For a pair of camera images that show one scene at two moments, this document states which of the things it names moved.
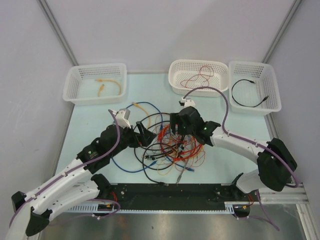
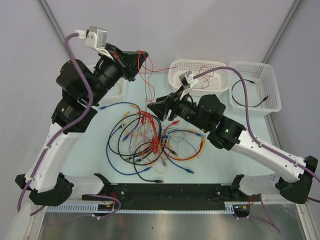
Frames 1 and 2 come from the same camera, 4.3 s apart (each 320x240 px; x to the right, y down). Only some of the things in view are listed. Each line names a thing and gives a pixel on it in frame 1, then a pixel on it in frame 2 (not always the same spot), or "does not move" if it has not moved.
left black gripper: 148,137 to 127,61
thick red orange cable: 179,158 to 155,145
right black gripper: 175,119 to 163,105
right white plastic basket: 252,88 does not move
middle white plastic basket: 184,74 does not move
